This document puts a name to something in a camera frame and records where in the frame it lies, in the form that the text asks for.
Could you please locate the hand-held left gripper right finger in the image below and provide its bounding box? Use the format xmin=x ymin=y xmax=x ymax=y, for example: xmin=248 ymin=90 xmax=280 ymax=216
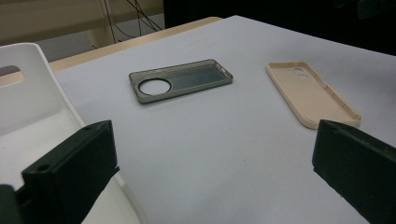
xmin=312 ymin=119 xmax=396 ymax=224

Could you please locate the white table mat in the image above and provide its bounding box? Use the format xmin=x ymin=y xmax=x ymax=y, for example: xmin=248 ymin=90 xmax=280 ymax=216
xmin=54 ymin=14 xmax=396 ymax=224

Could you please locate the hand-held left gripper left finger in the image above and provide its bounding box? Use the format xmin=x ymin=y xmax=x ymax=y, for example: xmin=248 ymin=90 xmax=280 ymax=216
xmin=15 ymin=119 xmax=120 ymax=224

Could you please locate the white plastic bin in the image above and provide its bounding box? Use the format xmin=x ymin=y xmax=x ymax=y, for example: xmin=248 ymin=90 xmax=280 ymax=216
xmin=0 ymin=42 xmax=148 ymax=224

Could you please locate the tangle of black cables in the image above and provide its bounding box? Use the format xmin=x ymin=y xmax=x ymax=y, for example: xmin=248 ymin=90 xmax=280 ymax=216
xmin=102 ymin=0 xmax=163 ymax=45

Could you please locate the grey metal stand with hole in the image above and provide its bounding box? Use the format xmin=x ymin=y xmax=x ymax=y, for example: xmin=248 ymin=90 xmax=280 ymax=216
xmin=128 ymin=59 xmax=234 ymax=105

